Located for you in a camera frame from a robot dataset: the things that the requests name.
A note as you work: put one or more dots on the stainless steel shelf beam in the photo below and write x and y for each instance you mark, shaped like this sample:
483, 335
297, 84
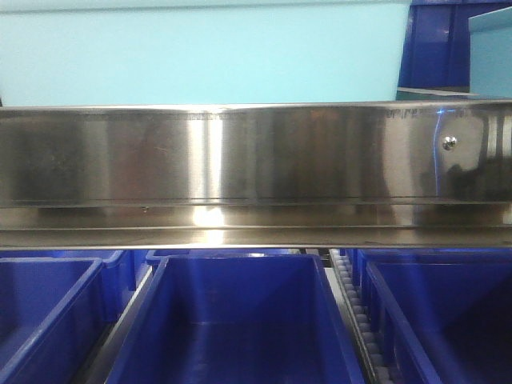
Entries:
371, 174

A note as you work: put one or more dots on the chrome shelf bolt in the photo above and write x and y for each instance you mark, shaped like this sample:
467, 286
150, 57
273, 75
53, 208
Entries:
449, 143

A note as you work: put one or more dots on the blue bin rear right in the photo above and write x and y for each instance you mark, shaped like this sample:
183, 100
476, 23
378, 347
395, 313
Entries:
358, 258

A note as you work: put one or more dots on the blue bin rear center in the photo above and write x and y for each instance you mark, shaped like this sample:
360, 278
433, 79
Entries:
153, 257

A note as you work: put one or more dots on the blue bin front center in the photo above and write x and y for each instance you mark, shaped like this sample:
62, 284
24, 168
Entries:
269, 319

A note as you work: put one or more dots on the blue bin rear left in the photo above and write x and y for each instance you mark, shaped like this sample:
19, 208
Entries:
117, 276

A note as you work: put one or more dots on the white roller track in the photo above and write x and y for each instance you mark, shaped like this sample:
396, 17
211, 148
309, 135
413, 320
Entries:
356, 319

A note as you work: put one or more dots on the dark blue upper bin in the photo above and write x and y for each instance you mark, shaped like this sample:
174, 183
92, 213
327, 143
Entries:
436, 52

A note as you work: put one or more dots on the blue bin front right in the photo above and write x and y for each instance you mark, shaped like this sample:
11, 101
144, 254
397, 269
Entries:
442, 323

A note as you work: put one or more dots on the blue bin front left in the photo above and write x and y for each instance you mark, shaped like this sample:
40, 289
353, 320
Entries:
51, 316

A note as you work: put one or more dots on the light blue plastic bin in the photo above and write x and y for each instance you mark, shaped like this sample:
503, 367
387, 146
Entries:
76, 53

